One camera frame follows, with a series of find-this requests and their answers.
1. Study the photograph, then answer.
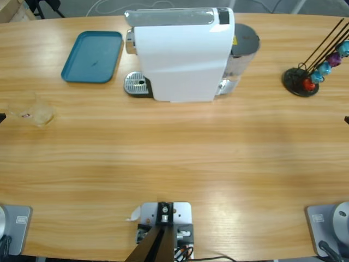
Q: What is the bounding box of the clear glass cup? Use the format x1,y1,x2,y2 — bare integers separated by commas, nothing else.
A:
7,91,57,128

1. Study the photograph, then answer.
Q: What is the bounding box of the silver grey machine lever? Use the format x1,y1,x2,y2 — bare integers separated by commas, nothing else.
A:
124,8,215,27

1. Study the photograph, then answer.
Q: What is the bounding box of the red coffee capsule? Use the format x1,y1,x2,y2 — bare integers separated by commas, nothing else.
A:
303,78,319,91

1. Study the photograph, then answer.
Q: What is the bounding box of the purple coffee capsule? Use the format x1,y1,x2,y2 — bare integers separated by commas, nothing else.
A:
327,52,343,66

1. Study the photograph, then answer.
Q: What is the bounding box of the white capsule coffee machine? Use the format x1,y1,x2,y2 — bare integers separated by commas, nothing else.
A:
124,7,242,104

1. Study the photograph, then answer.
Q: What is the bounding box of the black capsule holder with rods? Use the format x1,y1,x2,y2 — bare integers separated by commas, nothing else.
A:
282,17,349,98

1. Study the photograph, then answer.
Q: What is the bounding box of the teal plastic tray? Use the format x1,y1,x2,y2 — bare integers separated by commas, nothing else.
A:
61,30,125,84

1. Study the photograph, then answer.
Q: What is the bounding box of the wooden crate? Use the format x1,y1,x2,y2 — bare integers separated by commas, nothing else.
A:
0,0,36,24

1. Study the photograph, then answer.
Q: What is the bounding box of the black chair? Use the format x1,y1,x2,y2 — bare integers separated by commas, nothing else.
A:
26,0,66,20

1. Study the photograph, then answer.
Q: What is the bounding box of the clear water tank dark lid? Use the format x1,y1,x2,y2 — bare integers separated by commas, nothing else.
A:
223,23,261,82

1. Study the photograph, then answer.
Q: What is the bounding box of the white tape piece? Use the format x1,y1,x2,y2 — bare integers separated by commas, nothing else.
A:
125,206,142,222

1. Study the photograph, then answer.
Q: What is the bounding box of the grey base plate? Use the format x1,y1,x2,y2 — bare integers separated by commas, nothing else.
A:
304,204,349,258
0,205,33,257

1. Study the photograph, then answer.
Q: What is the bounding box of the black base cable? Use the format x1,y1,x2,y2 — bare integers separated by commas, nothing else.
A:
0,235,13,257
318,240,343,262

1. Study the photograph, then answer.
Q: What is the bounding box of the white floor cable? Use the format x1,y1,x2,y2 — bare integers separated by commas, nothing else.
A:
86,0,175,16

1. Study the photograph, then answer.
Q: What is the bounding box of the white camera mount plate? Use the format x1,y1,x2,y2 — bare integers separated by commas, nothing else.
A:
137,201,195,260

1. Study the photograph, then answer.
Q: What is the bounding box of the thin black cable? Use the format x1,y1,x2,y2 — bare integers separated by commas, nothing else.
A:
192,255,237,262

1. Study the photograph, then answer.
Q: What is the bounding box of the black camera post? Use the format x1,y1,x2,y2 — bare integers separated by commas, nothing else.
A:
127,201,175,262

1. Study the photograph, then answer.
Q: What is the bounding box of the orange cable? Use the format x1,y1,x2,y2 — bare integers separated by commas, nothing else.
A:
174,244,195,260

